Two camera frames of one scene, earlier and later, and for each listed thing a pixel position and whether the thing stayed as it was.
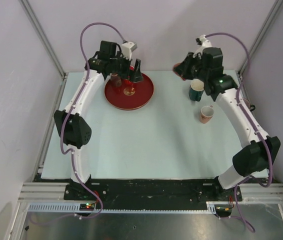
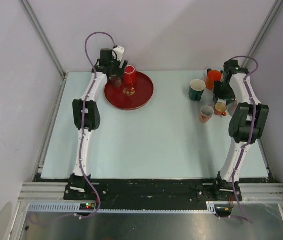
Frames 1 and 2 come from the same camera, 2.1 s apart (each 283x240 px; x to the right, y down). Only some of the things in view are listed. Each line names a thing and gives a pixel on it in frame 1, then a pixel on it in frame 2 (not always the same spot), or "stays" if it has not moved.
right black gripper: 189,60 → 218,94
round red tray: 129,96 stays
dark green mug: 196,89 stays
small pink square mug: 206,114 stays
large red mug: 127,81 stays
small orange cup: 178,69 → 220,108
